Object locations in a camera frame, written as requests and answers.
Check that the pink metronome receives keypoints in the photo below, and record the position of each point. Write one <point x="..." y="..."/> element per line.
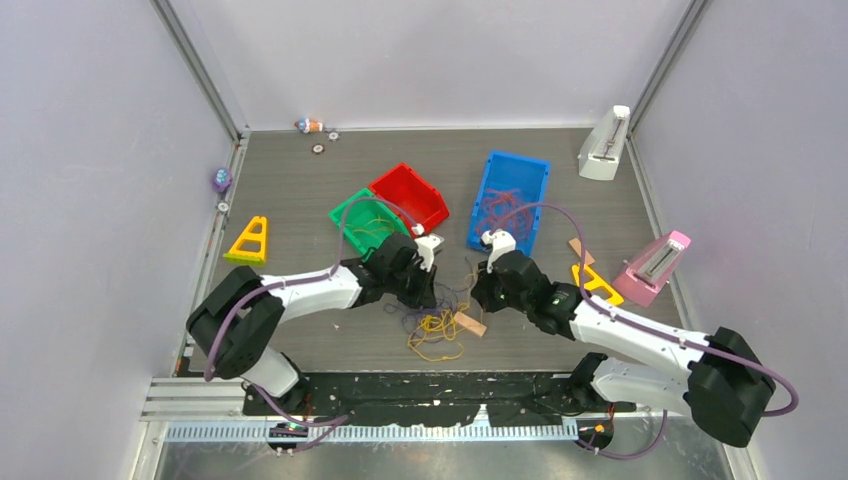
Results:
<point x="644" y="275"/>

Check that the orange wooden block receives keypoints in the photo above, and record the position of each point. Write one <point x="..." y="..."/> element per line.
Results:
<point x="470" y="324"/>

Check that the small orange block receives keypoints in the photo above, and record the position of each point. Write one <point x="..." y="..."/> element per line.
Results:
<point x="579" y="249"/>

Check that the left yellow triangle frame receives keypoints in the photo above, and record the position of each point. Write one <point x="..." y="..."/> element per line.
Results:
<point x="250" y="247"/>

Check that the red plastic bin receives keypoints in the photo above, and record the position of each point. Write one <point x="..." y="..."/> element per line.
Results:
<point x="405" y="188"/>

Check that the green plastic bin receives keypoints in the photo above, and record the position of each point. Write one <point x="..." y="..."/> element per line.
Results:
<point x="364" y="221"/>

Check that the purple round toy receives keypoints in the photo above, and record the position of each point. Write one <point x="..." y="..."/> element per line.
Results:
<point x="222" y="180"/>

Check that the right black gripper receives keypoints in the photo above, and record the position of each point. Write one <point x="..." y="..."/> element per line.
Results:
<point x="482" y="292"/>

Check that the right yellow triangle frame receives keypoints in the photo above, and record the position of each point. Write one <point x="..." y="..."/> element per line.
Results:
<point x="595" y="284"/>

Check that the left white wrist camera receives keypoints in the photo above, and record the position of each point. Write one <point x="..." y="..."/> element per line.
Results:
<point x="427" y="247"/>

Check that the small figurine toy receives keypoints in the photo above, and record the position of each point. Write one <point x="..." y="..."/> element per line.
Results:
<point x="308" y="125"/>

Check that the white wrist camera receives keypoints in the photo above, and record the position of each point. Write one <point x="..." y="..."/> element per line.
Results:
<point x="498" y="243"/>
<point x="427" y="247"/>

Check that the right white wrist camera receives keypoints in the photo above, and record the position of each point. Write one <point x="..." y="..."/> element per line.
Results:
<point x="498" y="243"/>

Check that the yellow triangle frame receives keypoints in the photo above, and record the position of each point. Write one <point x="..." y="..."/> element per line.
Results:
<point x="250" y="247"/>
<point x="595" y="284"/>

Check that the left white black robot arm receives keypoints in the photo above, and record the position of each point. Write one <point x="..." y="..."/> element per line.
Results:
<point x="234" y="324"/>

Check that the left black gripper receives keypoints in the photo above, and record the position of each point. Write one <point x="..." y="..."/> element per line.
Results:
<point x="423" y="296"/>

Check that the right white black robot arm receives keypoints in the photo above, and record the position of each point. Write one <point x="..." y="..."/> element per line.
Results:
<point x="714" y="379"/>

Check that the blue plastic bin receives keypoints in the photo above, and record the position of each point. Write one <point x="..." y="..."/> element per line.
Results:
<point x="509" y="181"/>

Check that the white metronome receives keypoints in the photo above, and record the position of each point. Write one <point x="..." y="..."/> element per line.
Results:
<point x="600" y="154"/>

